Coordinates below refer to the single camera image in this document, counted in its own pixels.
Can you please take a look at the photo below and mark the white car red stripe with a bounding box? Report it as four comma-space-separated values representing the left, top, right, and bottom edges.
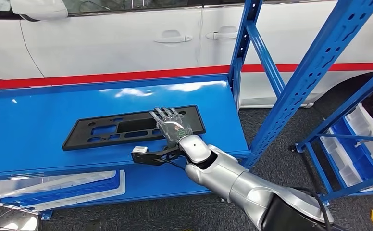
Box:
0, 0, 373, 110

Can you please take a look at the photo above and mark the black plastic plate holder part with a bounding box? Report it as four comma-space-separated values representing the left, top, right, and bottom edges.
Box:
62, 105, 206, 152

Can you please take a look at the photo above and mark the blue metal shelf rack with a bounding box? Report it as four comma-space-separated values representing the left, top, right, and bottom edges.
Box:
0, 0, 373, 221
295, 63, 373, 205

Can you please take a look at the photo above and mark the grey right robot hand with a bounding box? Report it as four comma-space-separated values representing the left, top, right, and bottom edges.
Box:
149, 107, 194, 149

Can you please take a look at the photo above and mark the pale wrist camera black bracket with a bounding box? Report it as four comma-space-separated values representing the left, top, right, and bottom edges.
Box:
131, 145, 185, 167

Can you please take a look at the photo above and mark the white car door handle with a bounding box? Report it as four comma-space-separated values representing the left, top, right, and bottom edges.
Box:
205, 26, 238, 41
154, 29, 194, 44

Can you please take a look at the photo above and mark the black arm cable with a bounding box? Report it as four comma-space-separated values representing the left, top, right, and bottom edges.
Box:
298, 188, 334, 231

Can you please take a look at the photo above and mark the white car side mirror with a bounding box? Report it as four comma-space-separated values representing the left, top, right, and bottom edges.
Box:
11, 0, 68, 22

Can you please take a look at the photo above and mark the chrome stanchion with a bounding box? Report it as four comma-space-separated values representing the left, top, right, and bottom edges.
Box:
0, 208, 41, 231

